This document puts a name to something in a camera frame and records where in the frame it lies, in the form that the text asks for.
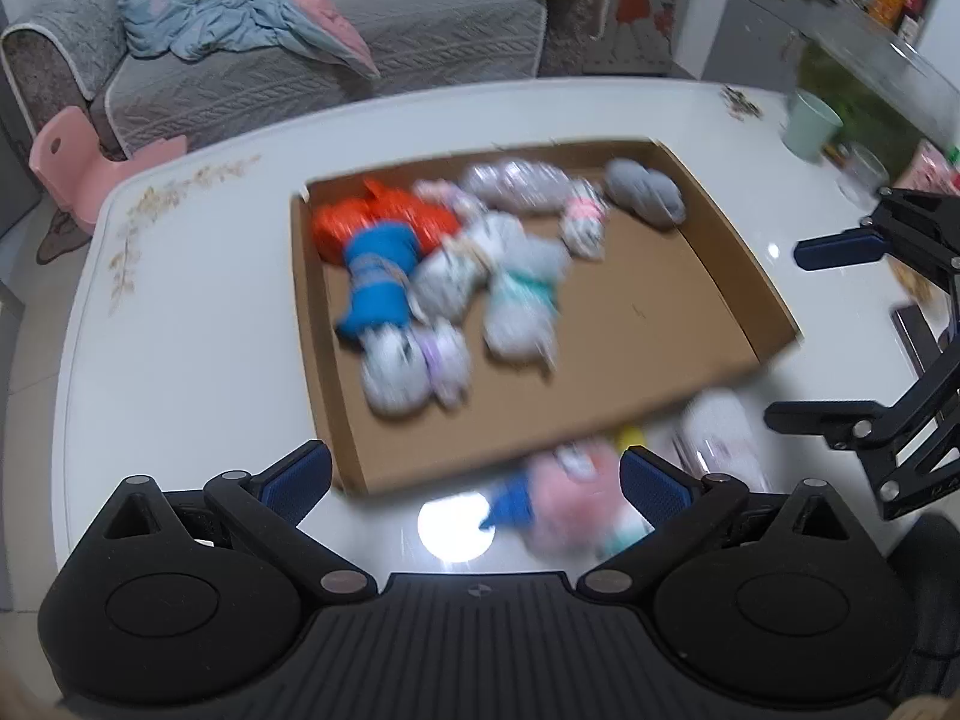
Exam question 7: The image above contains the blue pink blanket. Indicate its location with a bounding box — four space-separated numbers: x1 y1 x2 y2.
119 0 379 80

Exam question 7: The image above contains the pale green cup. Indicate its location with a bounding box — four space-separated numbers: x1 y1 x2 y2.
781 89 843 163

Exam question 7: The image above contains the clear bag purple bundle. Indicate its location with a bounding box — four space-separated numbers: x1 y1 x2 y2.
361 320 472 419

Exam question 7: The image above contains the clear bag white bundle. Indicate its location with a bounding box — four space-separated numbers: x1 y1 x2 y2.
460 160 573 216

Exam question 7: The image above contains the white purple bundle green band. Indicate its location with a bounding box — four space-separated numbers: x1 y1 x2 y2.
675 388 770 493

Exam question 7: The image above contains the clear bag pastel yarn bundle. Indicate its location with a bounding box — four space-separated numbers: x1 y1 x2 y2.
412 181 488 224

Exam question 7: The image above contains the decorated white cabinet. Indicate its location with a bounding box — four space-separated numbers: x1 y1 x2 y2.
583 0 690 76

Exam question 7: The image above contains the pink fluffy chick toy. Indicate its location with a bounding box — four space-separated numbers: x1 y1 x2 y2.
478 426 652 559

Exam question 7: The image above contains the grey sock roll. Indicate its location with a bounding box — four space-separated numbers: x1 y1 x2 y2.
604 160 686 229

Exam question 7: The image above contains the blue sock roll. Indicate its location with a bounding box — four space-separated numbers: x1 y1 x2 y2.
335 221 420 343

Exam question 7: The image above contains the orange plastic bundle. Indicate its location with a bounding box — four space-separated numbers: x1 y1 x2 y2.
363 179 460 257
311 199 376 265

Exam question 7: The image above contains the pink plastic chair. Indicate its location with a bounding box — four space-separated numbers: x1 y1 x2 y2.
29 106 189 234

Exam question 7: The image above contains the grey quilted sofa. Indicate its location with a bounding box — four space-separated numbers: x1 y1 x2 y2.
2 0 610 156

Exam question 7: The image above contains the white bundle pink band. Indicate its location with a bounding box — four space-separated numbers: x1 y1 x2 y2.
560 179 607 262

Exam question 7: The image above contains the large white knit sock roll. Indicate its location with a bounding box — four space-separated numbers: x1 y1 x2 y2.
407 211 524 325

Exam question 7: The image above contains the white bundle teal band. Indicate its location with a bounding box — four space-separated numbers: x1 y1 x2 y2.
483 234 571 372

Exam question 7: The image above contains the shallow cardboard box tray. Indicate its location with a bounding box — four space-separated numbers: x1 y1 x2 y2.
288 135 802 496

